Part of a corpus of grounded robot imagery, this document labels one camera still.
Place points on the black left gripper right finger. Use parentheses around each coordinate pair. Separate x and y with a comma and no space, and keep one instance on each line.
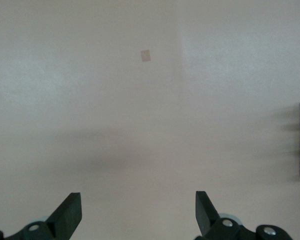
(207,217)

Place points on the small brown tape square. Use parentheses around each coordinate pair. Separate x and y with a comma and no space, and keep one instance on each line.
(145,55)

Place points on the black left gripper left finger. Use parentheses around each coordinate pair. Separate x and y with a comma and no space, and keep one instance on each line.
(65,220)

